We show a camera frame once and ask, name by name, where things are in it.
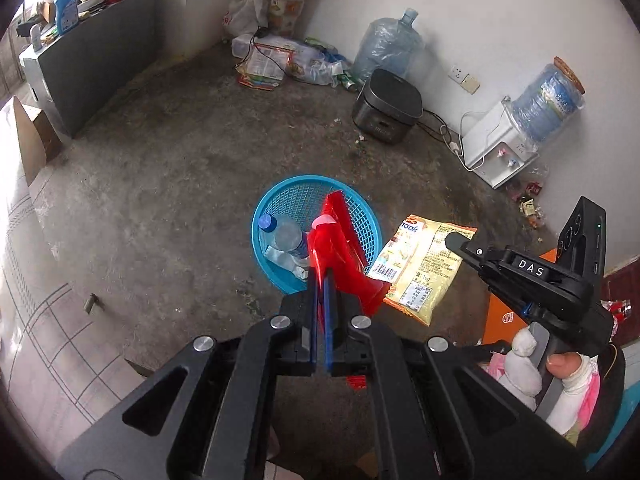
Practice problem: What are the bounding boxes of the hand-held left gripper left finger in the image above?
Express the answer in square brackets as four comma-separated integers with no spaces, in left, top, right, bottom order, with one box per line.
[55,267,321,480]

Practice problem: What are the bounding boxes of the white plastic bag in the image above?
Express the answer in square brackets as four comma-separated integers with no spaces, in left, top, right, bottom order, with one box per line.
[222,0,268,36]

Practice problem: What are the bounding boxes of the red plastic wrapper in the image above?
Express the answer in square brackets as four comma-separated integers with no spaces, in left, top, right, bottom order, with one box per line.
[306,190,392,317]

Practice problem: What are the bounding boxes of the person's right hand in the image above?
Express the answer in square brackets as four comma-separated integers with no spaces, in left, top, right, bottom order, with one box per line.
[500,327,601,441]

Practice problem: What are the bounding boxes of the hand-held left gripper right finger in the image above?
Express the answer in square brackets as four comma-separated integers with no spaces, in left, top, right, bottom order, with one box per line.
[322,267,588,480]

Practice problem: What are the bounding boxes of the person's right forearm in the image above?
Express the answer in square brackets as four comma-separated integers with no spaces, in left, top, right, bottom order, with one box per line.
[570,345,628,466]

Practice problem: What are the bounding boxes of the red bordered snack packet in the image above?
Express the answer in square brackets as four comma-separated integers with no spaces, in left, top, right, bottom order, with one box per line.
[236,42,296,92]

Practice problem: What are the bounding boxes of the black rice cooker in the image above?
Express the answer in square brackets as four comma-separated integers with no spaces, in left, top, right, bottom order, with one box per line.
[351,68,425,147]

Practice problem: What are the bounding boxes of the pile of clear plastic bags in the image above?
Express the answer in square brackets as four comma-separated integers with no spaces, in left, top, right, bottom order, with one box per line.
[280,37,356,86]

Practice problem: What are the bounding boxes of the blue labelled water jug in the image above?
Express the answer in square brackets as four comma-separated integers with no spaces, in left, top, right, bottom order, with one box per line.
[512,57,586,146]

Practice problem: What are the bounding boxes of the white water dispenser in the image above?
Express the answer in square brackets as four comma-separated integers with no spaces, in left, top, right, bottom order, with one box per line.
[460,97,543,190]

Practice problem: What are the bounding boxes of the blue plastic basket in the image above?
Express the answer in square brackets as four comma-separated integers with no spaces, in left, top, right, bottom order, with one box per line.
[251,175,385,295]

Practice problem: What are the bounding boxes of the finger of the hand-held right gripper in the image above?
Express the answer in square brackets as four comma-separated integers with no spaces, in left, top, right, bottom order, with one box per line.
[445,231,506,273]

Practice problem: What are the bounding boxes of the orange box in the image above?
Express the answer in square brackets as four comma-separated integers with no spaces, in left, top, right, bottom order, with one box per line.
[482,247,556,347]

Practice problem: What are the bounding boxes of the grey cabinet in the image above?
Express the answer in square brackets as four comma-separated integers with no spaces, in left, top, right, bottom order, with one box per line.
[19,0,157,138]

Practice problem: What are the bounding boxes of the empty blue water jug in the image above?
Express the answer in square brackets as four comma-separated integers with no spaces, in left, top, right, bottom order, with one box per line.
[352,8,426,86]

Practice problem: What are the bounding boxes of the brown cardboard box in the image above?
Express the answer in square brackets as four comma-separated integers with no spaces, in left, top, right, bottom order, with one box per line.
[11,96,63,186]

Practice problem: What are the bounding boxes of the black power cable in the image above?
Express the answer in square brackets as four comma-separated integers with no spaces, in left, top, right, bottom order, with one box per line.
[417,107,451,143]

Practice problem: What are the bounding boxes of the blue detergent bottle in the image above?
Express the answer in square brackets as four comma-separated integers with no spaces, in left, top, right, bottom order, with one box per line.
[52,0,80,36]

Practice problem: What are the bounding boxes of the clear plastic water bottle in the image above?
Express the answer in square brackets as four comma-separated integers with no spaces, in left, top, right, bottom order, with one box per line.
[257,213,311,268]

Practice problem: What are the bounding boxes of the yellow snack packet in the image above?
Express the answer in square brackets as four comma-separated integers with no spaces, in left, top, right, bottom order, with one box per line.
[367,213,478,327]

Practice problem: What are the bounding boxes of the scattered candy wrappers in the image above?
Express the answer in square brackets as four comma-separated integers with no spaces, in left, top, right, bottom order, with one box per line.
[507,180,548,229]

